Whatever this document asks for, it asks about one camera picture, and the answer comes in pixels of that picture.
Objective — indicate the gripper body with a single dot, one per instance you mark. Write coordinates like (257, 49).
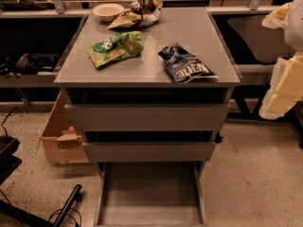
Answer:
(295, 26)

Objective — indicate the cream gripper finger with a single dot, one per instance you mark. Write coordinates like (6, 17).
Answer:
(286, 85)
(273, 104)

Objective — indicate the blue Kettle chip bag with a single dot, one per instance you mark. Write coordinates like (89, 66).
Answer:
(182, 66)

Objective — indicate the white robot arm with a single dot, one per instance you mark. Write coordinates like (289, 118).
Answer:
(293, 30)

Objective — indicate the brown and white chip bag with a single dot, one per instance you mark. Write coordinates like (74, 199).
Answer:
(139, 13)

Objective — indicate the grey drawer cabinet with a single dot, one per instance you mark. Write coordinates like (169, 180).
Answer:
(142, 81)

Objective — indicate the green chip bag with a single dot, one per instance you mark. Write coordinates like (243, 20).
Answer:
(119, 47)

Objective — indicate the open bottom grey drawer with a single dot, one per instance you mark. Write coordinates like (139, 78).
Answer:
(150, 195)

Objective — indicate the middle grey drawer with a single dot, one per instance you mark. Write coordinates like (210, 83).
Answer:
(148, 152)

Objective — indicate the top grey drawer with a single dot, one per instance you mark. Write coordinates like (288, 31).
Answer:
(147, 118)

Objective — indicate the dark bag on shelf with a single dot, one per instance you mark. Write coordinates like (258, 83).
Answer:
(33, 63)

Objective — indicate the black office chair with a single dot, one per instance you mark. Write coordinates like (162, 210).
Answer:
(254, 43)

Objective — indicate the white bowl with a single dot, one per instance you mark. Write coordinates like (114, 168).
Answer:
(107, 12)

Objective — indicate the cardboard box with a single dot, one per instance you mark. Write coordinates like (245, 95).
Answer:
(62, 144)

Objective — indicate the black stand base with cables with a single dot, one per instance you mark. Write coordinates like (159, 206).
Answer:
(31, 217)

